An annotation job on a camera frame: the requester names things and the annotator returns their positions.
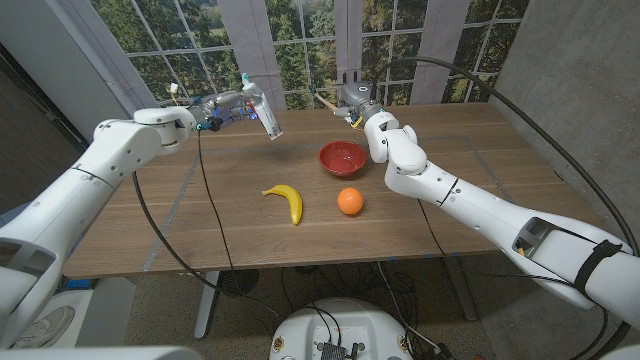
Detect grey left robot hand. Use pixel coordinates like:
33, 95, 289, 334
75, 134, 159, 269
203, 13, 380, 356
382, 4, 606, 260
199, 85, 266, 124

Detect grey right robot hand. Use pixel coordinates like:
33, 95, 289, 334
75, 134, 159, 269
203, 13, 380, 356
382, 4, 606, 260
333, 82, 384, 126

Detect wooden toothbrush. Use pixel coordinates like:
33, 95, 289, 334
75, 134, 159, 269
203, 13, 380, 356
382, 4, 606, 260
309, 88, 344, 114

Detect red white toothpaste tube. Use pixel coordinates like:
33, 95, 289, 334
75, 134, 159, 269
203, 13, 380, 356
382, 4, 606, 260
240, 72, 284, 142

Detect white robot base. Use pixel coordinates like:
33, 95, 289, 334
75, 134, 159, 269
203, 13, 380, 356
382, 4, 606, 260
268, 297, 414, 360

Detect red bowl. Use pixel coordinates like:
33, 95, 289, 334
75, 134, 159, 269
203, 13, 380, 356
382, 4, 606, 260
318, 140, 368, 177

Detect toy orange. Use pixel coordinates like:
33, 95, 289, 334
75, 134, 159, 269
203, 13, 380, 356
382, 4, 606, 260
337, 187, 365, 217

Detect yellow toy banana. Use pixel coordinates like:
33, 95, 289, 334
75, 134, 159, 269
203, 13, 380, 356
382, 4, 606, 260
261, 184, 304, 227

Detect printed window backdrop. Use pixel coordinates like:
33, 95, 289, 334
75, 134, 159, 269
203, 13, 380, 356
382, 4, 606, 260
89, 0, 531, 114

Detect black round fan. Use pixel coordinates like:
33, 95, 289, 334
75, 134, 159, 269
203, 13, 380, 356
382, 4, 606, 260
218, 268, 260, 297

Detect white table leg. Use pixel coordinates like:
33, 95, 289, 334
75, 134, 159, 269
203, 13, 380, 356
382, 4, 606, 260
442, 254, 481, 322
193, 270, 221, 341

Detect white sneaker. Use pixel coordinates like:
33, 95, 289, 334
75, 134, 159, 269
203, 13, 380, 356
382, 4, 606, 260
9, 305, 76, 350

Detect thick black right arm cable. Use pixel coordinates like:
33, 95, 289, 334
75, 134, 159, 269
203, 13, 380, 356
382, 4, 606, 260
369, 56, 640, 360

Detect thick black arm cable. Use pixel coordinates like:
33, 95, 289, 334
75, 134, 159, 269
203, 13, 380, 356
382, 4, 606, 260
131, 169, 281, 331
369, 56, 640, 360

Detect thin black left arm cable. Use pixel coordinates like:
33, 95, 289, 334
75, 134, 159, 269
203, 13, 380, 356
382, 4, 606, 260
197, 128, 236, 274

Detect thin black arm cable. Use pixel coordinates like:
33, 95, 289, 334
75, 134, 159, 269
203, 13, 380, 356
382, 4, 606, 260
197, 128, 236, 274
416, 198, 451, 259

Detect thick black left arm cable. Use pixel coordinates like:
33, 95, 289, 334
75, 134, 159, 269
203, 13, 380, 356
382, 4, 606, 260
131, 169, 281, 331

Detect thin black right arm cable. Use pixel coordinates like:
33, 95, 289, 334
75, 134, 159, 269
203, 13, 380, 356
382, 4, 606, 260
416, 198, 451, 259

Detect black floor cable bundle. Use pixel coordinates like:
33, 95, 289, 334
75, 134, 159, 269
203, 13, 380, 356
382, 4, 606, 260
279, 259, 441, 360

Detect white floor cable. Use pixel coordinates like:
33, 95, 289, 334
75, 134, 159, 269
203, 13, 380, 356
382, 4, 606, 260
377, 262, 442, 352

